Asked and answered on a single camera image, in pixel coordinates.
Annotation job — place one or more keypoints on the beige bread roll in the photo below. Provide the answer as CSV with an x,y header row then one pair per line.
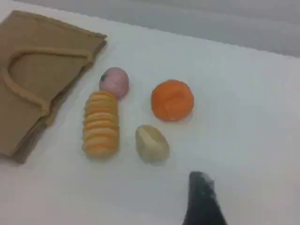
x,y
151,145

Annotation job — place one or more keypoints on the orange fruit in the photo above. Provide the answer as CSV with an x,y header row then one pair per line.
x,y
172,100

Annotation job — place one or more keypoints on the brown jute bag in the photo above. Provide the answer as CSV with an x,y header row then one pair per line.
x,y
35,93

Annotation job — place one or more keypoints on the long striped bread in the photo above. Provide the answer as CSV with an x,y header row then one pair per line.
x,y
101,126

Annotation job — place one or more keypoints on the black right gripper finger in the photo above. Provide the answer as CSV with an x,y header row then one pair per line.
x,y
202,204

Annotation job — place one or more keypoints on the pink peach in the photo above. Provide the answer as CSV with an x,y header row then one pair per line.
x,y
116,80

